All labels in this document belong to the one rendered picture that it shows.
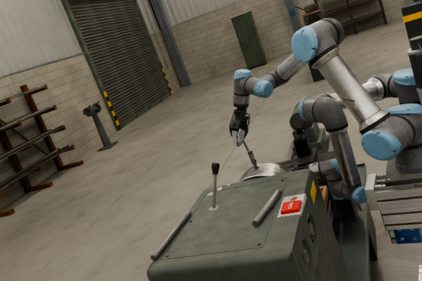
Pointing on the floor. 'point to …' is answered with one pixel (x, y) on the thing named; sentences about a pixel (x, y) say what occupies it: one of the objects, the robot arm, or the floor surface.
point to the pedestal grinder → (98, 125)
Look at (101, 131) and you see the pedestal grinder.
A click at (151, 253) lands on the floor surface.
